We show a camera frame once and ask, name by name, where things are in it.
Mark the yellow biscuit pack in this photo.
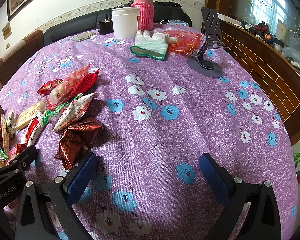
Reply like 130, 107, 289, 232
15, 100, 45, 131

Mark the flat booklet on table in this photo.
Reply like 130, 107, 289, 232
72, 32, 95, 42

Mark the white green work glove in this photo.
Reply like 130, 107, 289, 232
130, 30, 178, 61

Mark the red mesh bag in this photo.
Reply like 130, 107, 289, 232
164, 30, 202, 57

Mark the pink sleeved bottle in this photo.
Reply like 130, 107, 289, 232
131, 0, 154, 31

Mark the small wall plaque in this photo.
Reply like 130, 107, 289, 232
2, 22, 12, 40

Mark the purple floral tablecloth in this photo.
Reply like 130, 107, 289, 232
0, 34, 298, 239

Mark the beige cracker pack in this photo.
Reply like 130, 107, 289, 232
1, 114, 10, 157

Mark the green candy strip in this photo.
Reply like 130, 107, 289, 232
40, 102, 70, 127

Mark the dark red foil snack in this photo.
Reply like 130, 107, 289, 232
54, 116, 103, 170

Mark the black sofa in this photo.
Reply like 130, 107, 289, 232
43, 1, 192, 46

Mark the pink cartoon snack bag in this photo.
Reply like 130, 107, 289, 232
45, 64, 91, 111

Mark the black phone stand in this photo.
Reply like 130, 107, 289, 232
187, 7, 225, 78

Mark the small black box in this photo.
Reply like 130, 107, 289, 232
98, 14, 113, 35

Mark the white plastic tub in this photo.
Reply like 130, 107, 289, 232
112, 7, 140, 39

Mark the green white small packet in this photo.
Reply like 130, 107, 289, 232
6, 109, 15, 139

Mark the red snack bag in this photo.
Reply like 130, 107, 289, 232
68, 69, 100, 99

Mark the small red candy bar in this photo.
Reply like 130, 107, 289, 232
37, 79, 62, 95

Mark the brown armchair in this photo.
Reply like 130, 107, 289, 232
0, 30, 44, 90

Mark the wooden sideboard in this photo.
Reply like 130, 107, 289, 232
220, 20, 300, 145

